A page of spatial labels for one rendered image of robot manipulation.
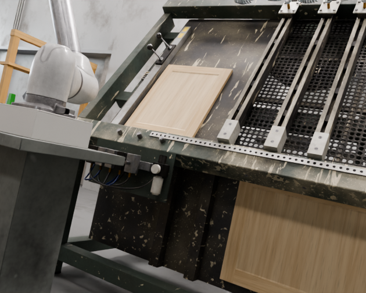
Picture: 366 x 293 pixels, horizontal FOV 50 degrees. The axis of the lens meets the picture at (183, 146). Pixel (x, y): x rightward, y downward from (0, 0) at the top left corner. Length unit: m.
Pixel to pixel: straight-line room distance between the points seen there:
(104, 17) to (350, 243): 6.75
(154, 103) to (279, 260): 1.07
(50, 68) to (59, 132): 0.24
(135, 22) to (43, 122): 5.42
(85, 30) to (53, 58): 6.59
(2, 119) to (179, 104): 0.98
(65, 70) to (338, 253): 1.37
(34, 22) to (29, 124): 8.05
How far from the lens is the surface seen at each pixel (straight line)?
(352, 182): 1.64
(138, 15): 6.80
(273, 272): 1.95
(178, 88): 2.28
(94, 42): 7.88
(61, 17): 1.89
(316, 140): 1.75
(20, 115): 1.52
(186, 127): 2.01
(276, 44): 2.32
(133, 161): 1.87
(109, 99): 2.48
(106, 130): 2.17
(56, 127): 1.50
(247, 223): 1.97
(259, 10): 2.68
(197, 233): 2.03
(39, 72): 1.58
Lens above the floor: 0.78
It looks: 2 degrees up
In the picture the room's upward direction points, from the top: 12 degrees clockwise
